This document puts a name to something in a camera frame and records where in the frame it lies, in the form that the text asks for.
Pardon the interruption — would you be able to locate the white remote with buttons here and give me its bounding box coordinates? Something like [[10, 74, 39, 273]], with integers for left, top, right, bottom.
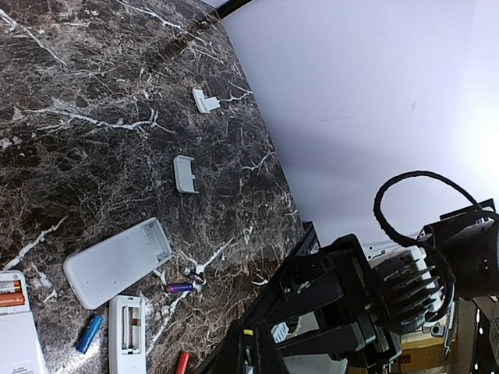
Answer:
[[1, 270, 48, 374]]

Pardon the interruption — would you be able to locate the red orange battery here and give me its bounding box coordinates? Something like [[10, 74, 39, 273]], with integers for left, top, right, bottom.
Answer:
[[175, 352, 189, 374]]

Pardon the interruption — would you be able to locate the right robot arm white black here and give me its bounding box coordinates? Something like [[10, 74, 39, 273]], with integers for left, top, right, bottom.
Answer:
[[267, 208, 498, 372]]

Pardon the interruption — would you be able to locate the orange battery in remote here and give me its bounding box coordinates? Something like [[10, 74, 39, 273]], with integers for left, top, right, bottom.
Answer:
[[0, 294, 25, 308], [0, 282, 23, 295]]

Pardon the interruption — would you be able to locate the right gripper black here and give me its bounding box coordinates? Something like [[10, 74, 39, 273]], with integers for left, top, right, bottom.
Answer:
[[268, 234, 402, 366]]

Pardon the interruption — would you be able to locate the white remote with label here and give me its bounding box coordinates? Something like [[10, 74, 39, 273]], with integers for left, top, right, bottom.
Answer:
[[108, 295, 147, 374]]

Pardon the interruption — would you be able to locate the blue battery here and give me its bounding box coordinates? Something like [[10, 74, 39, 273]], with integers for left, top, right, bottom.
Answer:
[[76, 315, 104, 354]]

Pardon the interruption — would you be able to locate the white battery cover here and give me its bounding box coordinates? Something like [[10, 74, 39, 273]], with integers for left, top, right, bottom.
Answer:
[[173, 155, 199, 194], [192, 88, 221, 114]]

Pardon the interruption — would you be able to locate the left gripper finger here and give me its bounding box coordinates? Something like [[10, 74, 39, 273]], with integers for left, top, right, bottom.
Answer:
[[233, 319, 289, 374]]

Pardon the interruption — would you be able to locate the black front rail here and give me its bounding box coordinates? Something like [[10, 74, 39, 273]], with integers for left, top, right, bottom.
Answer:
[[195, 222, 320, 373]]

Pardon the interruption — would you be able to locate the right black frame post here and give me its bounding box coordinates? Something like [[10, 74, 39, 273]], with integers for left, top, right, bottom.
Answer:
[[202, 0, 252, 19]]

